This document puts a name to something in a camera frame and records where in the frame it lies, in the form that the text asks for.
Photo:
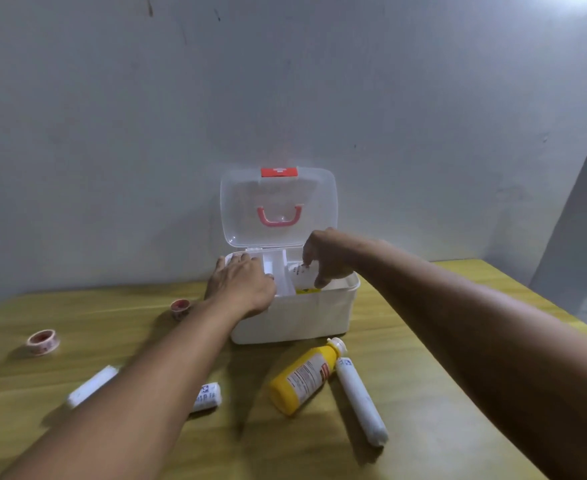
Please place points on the large medical tape roll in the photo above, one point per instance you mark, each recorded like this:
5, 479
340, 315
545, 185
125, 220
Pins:
43, 341

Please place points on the person's right forearm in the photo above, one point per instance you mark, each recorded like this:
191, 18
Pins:
473, 334

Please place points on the long white bandage roll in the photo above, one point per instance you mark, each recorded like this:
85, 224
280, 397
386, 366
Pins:
361, 402

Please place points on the yellow bottle with white cap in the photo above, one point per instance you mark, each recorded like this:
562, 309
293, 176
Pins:
301, 378

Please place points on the person's left forearm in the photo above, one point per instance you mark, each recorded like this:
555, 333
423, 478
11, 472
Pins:
148, 394

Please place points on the person's left hand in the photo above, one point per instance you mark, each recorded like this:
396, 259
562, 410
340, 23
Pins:
241, 289

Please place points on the plain white bandage roll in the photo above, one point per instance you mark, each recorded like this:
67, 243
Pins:
91, 385

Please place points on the small white bottle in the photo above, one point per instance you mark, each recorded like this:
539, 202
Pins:
303, 280

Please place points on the person's right thumb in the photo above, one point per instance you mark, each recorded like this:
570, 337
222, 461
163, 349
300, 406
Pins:
324, 279

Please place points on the small medical tape roll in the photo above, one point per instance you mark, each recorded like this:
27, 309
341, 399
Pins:
180, 307

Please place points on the person's left little finger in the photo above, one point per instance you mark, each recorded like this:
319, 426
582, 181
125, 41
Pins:
220, 264

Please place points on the person's right hand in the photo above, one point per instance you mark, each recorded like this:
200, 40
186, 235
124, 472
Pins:
333, 254

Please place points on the white first aid box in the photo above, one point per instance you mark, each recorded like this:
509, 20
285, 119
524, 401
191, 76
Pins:
293, 319

